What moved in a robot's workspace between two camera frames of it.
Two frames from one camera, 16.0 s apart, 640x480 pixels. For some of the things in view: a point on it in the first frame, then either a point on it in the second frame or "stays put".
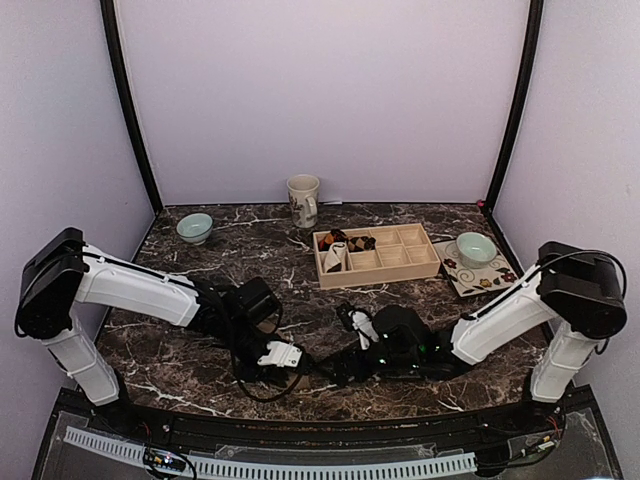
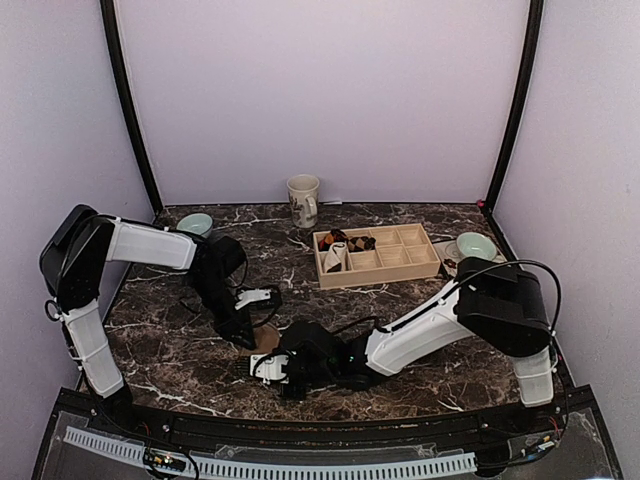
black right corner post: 534,33 stays put
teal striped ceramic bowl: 195,228 stays put
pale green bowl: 475,250 stays put
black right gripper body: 403,361 → 320,375
